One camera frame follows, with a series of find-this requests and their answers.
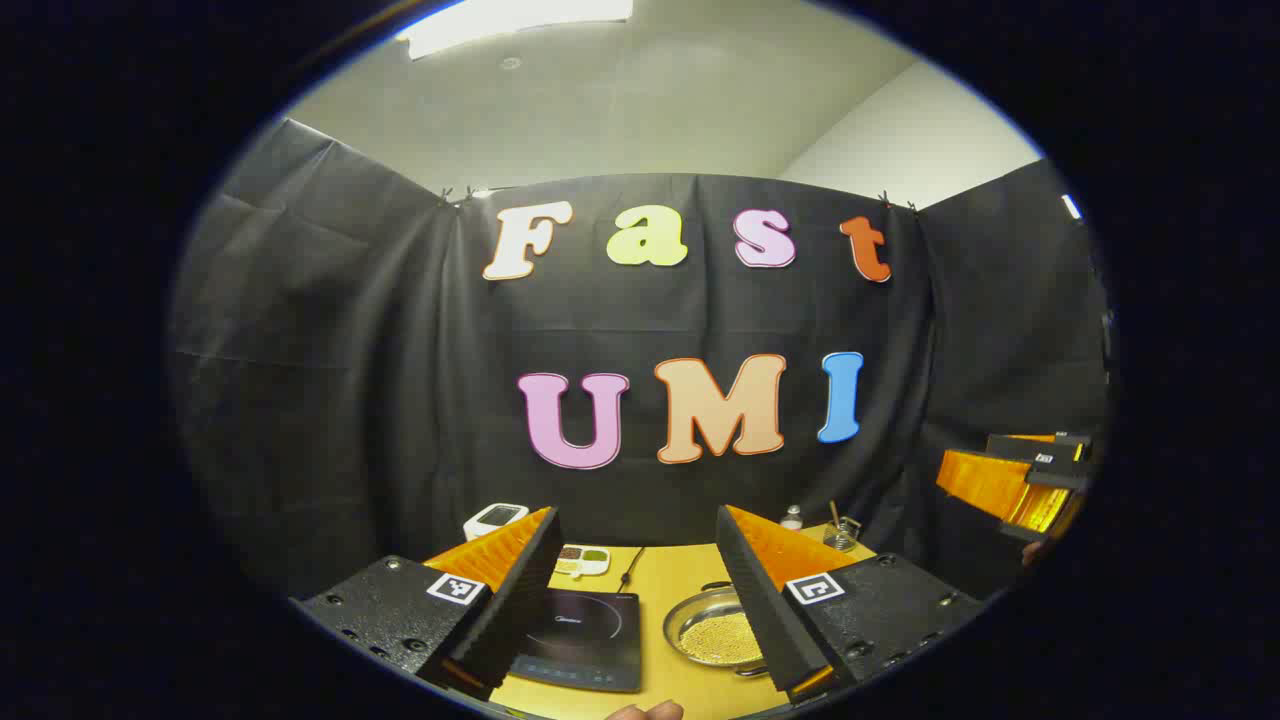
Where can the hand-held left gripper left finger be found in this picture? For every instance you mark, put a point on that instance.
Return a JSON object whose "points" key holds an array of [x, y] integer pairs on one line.
{"points": [[525, 600]]}

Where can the pile of soybeans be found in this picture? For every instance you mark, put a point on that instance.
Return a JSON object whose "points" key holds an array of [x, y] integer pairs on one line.
{"points": [[720, 640]]}

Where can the white toaster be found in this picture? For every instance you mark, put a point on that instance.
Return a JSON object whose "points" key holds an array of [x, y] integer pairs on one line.
{"points": [[495, 520]]}

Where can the white divided dish with beans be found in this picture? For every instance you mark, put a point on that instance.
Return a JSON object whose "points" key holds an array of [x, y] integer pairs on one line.
{"points": [[582, 560]]}

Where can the black induction cooktop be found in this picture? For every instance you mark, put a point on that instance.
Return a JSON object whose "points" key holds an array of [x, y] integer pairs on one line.
{"points": [[590, 640]]}

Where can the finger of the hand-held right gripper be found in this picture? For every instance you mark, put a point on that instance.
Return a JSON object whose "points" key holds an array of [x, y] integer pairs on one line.
{"points": [[985, 480], [1040, 447]]}

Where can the stainless steel pot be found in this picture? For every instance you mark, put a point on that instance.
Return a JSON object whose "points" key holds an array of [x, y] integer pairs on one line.
{"points": [[700, 610]]}

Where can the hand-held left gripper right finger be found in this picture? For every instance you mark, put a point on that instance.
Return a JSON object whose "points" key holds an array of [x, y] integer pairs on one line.
{"points": [[760, 610]]}

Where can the ceiling light panel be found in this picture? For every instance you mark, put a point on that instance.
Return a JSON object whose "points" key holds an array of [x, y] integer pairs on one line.
{"points": [[510, 20]]}

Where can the clear bottle with pink label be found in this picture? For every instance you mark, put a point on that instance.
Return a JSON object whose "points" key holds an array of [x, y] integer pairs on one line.
{"points": [[791, 518]]}

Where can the clear glass jar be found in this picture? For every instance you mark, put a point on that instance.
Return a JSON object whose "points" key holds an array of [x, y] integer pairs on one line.
{"points": [[842, 538]]}

